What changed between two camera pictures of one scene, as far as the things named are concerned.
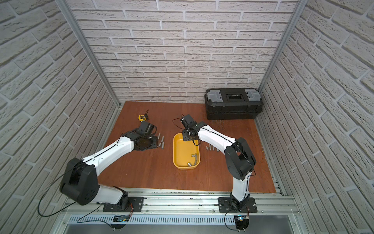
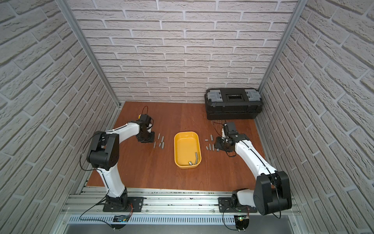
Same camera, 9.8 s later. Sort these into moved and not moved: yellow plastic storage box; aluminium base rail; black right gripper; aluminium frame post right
Moved: black right gripper
Not moved: yellow plastic storage box; aluminium base rail; aluminium frame post right
